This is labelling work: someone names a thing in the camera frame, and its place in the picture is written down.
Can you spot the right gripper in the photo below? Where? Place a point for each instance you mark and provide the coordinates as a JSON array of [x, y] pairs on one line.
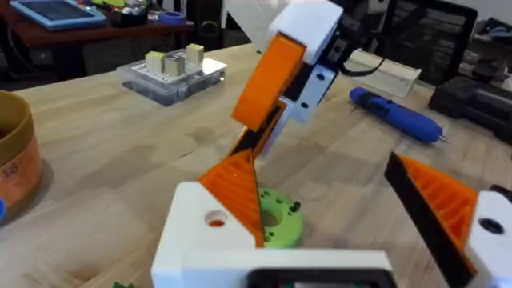
[[306, 24]]

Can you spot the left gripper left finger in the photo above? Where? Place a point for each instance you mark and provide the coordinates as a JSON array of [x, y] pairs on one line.
[[188, 240]]

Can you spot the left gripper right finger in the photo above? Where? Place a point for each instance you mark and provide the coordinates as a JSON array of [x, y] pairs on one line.
[[448, 208]]

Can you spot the orange ribbed wedge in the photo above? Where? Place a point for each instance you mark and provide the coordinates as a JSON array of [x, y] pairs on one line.
[[236, 188]]

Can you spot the green toy vegetable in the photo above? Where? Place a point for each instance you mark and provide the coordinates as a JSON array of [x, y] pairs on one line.
[[123, 285]]

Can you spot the blue electric screwdriver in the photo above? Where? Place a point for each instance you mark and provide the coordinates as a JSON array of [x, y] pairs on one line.
[[400, 116]]

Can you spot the small dark screw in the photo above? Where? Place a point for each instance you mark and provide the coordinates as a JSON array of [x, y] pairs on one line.
[[295, 206]]

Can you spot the orange and tan bucket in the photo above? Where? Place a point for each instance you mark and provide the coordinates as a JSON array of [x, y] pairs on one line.
[[16, 160]]

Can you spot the pale wrist plate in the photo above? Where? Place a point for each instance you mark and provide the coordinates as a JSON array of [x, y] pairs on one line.
[[250, 20]]

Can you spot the green disc with holes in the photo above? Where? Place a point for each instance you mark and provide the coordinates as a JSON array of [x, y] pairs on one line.
[[282, 224]]

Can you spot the long white box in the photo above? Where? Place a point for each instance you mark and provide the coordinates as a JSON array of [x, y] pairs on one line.
[[392, 74]]

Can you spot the black case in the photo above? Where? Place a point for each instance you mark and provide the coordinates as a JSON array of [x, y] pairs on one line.
[[472, 100]]

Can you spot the clear box with blocks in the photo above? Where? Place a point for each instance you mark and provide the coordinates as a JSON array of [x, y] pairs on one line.
[[172, 80]]

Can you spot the blue tape roll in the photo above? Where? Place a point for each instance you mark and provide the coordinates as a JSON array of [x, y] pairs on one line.
[[172, 18]]

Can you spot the black box of oddments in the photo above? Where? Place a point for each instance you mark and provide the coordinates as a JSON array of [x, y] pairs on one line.
[[128, 14]]

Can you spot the brown wooden side table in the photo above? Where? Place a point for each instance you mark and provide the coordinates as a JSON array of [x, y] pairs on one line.
[[100, 34]]

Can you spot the blue tray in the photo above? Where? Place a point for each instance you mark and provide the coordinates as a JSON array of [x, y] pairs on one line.
[[56, 12]]

